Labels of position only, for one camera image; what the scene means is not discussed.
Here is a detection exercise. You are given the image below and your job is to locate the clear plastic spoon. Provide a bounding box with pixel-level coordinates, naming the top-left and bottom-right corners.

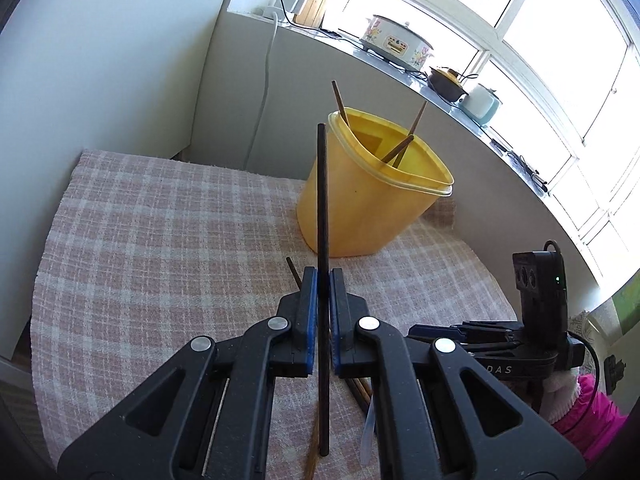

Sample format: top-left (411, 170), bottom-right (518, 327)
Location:
top-left (360, 400), bottom-right (377, 467)

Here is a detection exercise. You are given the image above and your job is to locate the pink plaid cloth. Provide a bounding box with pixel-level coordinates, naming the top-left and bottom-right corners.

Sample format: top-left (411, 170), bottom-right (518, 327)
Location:
top-left (30, 149), bottom-right (518, 480)

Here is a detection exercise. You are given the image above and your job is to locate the yellow plastic container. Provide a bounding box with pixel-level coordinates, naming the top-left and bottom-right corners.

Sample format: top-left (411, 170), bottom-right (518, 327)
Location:
top-left (295, 107), bottom-right (455, 258)

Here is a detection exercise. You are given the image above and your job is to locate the floral white slow cooker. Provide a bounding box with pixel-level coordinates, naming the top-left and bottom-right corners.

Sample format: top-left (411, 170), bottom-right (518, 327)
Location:
top-left (359, 14), bottom-right (435, 72)

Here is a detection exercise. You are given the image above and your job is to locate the brown ceramic pot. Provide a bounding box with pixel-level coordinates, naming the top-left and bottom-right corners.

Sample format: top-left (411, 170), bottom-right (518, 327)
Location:
top-left (427, 65), bottom-right (471, 103)

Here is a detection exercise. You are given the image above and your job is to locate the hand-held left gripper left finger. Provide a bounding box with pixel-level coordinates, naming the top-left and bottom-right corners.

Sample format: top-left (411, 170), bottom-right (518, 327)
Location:
top-left (57, 266), bottom-right (321, 480)

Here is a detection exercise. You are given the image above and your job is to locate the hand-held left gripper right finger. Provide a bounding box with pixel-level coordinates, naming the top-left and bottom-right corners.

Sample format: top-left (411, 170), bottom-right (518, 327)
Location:
top-left (327, 270), bottom-right (586, 480)

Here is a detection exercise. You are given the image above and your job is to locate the white window frame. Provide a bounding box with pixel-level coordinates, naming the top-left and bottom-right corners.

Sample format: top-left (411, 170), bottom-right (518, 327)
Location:
top-left (320, 0), bottom-right (640, 281)

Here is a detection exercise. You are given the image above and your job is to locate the white power cable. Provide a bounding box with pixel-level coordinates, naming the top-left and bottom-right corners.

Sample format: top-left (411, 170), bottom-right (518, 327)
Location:
top-left (242, 12), bottom-right (281, 173)

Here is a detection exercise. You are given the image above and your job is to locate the pale blue electric kettle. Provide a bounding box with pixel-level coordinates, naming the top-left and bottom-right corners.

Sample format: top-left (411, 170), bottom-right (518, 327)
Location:
top-left (457, 82), bottom-right (502, 127)

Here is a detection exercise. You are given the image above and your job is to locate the grey window sill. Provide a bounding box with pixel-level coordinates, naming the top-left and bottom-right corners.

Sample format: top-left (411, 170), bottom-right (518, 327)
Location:
top-left (227, 10), bottom-right (616, 311)

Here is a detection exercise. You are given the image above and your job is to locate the white cabinet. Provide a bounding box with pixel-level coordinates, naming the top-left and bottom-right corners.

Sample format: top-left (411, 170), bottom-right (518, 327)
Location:
top-left (0, 0), bottom-right (251, 376)

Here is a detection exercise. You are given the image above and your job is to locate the person's right forearm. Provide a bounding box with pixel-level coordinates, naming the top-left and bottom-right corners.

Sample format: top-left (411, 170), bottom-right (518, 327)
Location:
top-left (542, 372), bottom-right (631, 466)

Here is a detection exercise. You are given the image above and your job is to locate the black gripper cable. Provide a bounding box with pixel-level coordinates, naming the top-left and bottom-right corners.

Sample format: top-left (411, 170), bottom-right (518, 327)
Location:
top-left (567, 330), bottom-right (601, 423)

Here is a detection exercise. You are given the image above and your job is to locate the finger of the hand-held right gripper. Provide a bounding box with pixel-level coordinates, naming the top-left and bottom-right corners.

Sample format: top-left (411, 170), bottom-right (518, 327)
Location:
top-left (465, 339), bottom-right (523, 358)
top-left (407, 321), bottom-right (523, 343)

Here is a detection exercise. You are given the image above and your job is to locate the black chopstick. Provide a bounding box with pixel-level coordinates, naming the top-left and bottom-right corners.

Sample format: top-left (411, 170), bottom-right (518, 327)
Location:
top-left (316, 124), bottom-right (332, 458)

